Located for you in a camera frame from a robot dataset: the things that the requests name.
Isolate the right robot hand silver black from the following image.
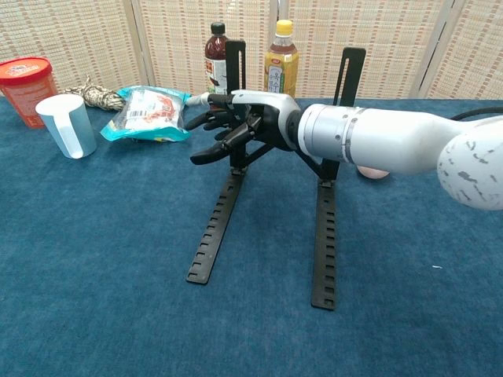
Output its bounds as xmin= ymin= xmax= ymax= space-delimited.
xmin=185 ymin=89 xmax=306 ymax=166

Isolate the black folding stand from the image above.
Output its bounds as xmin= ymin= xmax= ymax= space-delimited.
xmin=185 ymin=38 xmax=366 ymax=311

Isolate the yellow tea bottle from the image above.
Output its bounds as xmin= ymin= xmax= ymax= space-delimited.
xmin=263 ymin=19 xmax=299 ymax=99

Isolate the dark bottle with black cap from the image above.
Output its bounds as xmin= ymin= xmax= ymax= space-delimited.
xmin=204 ymin=21 xmax=237 ymax=97

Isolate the teal white snack bag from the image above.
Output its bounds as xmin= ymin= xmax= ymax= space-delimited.
xmin=99 ymin=85 xmax=193 ymax=143

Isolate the pale pink ball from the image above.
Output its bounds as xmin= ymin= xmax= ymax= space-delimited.
xmin=356 ymin=165 xmax=391 ymax=181

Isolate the woven folding screen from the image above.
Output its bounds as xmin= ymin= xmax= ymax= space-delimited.
xmin=0 ymin=0 xmax=503 ymax=101

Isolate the light blue measuring cup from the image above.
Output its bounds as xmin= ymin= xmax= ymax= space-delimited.
xmin=35 ymin=93 xmax=98 ymax=159

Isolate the blue felt table cloth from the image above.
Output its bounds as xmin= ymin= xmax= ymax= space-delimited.
xmin=0 ymin=96 xmax=503 ymax=377

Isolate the red tub with orange lid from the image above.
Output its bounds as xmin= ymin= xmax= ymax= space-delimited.
xmin=0 ymin=57 xmax=59 ymax=130

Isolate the beige braided rope bundle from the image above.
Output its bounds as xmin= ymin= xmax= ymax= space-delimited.
xmin=62 ymin=75 xmax=127 ymax=113

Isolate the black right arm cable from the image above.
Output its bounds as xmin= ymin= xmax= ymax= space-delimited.
xmin=450 ymin=106 xmax=503 ymax=121

